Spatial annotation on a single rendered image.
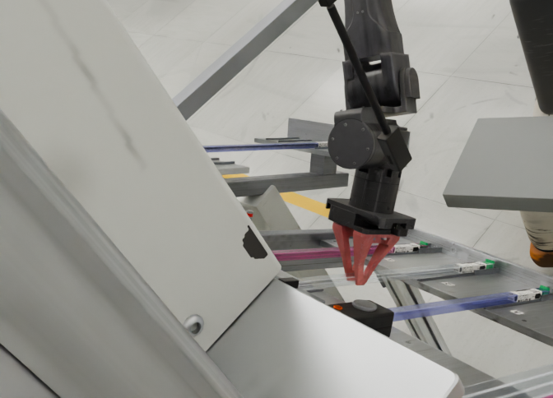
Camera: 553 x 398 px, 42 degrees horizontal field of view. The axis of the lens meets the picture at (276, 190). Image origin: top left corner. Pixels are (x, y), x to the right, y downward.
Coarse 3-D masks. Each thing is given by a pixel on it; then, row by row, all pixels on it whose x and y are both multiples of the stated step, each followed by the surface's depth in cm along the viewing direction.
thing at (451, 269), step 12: (456, 264) 105; (492, 264) 109; (312, 276) 87; (324, 276) 88; (336, 276) 89; (348, 276) 90; (372, 276) 92; (384, 276) 94; (396, 276) 95; (408, 276) 97; (420, 276) 99; (312, 288) 86
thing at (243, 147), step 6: (246, 144) 135; (252, 144) 136; (258, 144) 137; (264, 144) 137; (270, 144) 138; (276, 144) 139; (282, 144) 140; (288, 144) 141; (294, 144) 142; (300, 144) 144; (306, 144) 145; (312, 144) 146; (210, 150) 128; (216, 150) 129; (222, 150) 130; (228, 150) 131; (234, 150) 132; (240, 150) 133; (246, 150) 134
